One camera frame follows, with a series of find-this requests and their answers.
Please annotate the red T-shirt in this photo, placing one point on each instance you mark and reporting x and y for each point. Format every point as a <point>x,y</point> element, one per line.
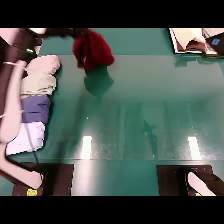
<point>94,50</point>

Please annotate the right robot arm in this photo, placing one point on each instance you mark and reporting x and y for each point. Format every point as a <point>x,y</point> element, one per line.
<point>200,183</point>

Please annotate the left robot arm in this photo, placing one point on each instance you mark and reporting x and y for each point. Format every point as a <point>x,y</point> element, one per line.
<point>11,100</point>

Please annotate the purple garment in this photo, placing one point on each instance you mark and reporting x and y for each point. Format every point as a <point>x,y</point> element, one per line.
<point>36,109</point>

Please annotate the beige garment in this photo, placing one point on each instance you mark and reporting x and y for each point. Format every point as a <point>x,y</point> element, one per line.
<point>38,85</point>

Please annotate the pink garment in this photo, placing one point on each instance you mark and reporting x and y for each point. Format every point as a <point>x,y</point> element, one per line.
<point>43,64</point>

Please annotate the white garment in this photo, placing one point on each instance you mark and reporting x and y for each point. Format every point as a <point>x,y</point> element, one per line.
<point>28,138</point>

